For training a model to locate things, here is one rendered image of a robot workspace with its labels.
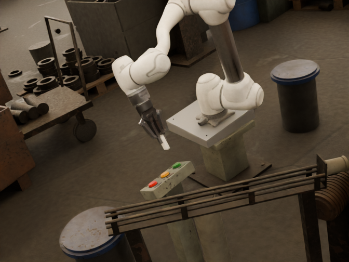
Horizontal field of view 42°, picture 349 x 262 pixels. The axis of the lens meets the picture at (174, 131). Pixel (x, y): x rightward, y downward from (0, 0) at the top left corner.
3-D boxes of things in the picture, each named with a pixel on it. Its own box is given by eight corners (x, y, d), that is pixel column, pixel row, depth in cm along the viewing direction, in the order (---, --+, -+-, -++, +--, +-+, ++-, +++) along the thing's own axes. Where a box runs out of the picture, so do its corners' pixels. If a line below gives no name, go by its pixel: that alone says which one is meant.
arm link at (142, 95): (148, 83, 194) (155, 96, 195) (138, 87, 201) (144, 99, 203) (133, 93, 189) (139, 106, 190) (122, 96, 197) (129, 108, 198)
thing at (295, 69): (333, 117, 319) (328, 61, 298) (309, 140, 302) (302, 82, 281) (293, 109, 341) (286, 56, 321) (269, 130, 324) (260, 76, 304)
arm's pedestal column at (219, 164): (186, 176, 300) (174, 137, 285) (229, 147, 318) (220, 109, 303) (226, 199, 270) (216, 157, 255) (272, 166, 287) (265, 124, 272)
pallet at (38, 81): (110, 60, 547) (98, 25, 526) (149, 69, 487) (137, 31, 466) (21, 105, 491) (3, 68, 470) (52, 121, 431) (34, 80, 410)
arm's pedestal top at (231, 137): (183, 136, 284) (182, 130, 282) (220, 113, 298) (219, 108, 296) (217, 151, 260) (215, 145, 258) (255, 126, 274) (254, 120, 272)
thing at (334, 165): (349, 174, 165) (350, 160, 162) (325, 179, 164) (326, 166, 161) (341, 166, 170) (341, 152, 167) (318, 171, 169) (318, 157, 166)
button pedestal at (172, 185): (222, 261, 229) (195, 162, 199) (190, 293, 216) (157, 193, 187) (199, 249, 240) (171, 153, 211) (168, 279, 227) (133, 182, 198)
